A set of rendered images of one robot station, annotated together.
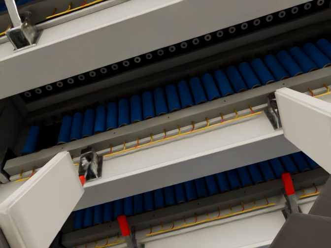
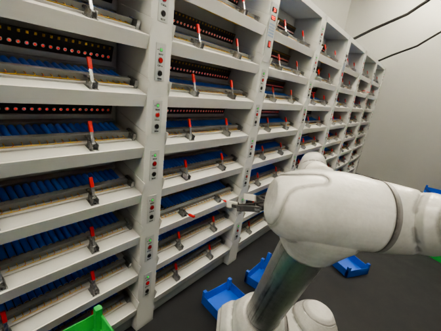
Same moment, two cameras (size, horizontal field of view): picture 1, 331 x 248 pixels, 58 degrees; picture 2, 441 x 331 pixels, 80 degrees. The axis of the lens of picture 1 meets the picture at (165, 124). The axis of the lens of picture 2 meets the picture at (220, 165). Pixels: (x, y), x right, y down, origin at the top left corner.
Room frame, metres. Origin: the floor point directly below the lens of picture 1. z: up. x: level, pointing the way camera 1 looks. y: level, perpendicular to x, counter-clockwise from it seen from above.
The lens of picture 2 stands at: (-0.34, 1.04, 1.13)
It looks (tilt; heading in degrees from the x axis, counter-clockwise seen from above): 17 degrees down; 300
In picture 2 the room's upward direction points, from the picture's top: 8 degrees clockwise
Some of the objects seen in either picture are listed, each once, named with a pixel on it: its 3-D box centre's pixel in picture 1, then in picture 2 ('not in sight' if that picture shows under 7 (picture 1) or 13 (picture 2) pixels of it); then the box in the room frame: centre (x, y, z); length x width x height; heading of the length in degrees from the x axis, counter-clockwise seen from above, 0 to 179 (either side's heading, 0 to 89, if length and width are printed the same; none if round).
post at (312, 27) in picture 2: not in sight; (288, 131); (0.31, -1.08, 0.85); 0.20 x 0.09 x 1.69; 173
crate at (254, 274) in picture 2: not in sight; (273, 281); (-0.02, -0.34, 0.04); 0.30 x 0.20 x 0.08; 173
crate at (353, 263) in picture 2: not in sight; (342, 257); (-0.33, -0.93, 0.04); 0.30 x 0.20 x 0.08; 143
